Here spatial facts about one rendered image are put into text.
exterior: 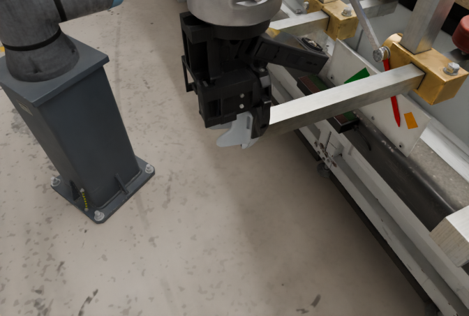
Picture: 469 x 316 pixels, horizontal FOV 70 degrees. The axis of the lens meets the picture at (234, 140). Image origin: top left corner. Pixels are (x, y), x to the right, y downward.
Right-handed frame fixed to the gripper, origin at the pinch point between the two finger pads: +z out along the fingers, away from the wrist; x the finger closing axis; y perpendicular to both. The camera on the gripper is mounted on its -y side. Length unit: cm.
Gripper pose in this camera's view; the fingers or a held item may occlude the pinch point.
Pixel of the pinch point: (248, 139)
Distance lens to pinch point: 48.0
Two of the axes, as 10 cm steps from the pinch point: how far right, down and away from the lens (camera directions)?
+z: 0.0, 6.6, 7.5
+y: -9.1, 3.0, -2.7
